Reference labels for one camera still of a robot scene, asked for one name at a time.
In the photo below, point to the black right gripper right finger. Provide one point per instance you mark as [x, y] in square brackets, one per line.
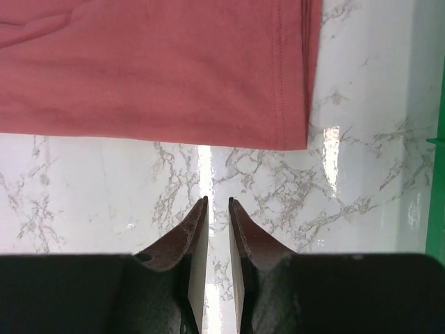
[281, 291]

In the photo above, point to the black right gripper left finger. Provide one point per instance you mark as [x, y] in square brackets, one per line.
[157, 290]

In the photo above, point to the pink t shirt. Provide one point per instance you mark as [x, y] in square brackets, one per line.
[225, 73]

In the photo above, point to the green plastic tray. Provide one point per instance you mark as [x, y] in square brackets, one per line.
[435, 232]

